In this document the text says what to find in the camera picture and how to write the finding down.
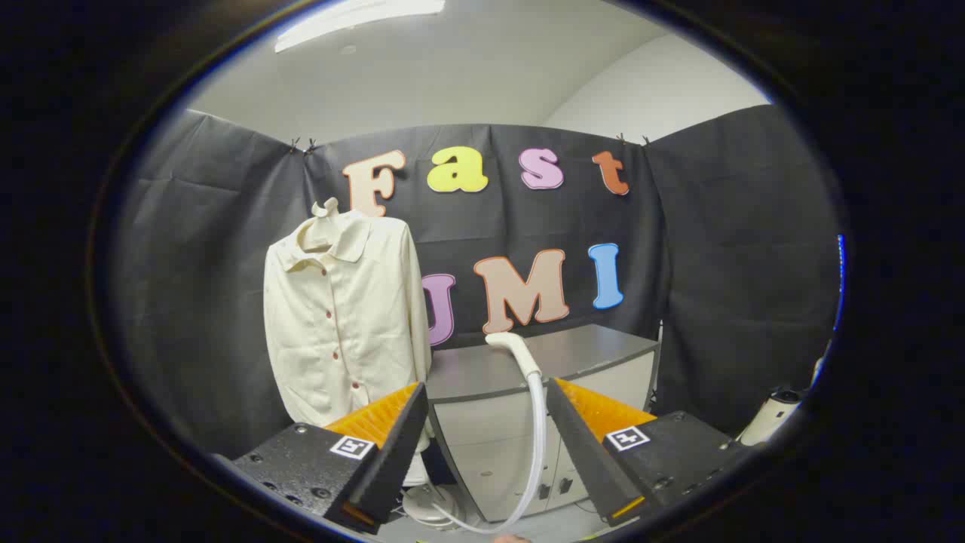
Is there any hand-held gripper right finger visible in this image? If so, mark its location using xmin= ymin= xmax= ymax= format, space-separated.
xmin=544 ymin=377 xmax=756 ymax=529

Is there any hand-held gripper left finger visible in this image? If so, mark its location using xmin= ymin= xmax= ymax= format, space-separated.
xmin=215 ymin=381 xmax=430 ymax=536

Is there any white garment steamer base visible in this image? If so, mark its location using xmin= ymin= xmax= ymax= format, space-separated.
xmin=400 ymin=483 xmax=468 ymax=529

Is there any white garment steamer hose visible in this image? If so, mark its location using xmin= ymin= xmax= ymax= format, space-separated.
xmin=433 ymin=373 xmax=548 ymax=535

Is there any white garment steamer head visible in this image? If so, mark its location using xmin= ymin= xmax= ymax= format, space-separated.
xmin=485 ymin=332 xmax=544 ymax=380

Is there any cream button-up shirt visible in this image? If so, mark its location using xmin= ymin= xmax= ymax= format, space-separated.
xmin=262 ymin=211 xmax=434 ymax=440

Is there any grey and white cabinet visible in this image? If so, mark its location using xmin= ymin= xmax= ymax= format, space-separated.
xmin=422 ymin=324 xmax=660 ymax=525

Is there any white cylindrical device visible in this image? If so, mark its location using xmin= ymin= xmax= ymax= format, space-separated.
xmin=735 ymin=385 xmax=804 ymax=447

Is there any white plastic hanger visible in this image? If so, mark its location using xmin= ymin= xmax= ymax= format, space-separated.
xmin=298 ymin=198 xmax=342 ymax=253

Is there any black backdrop cloth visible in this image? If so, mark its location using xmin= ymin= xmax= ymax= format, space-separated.
xmin=113 ymin=106 xmax=841 ymax=461

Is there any ceiling light panel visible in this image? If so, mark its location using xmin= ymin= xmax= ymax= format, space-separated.
xmin=274 ymin=0 xmax=447 ymax=54

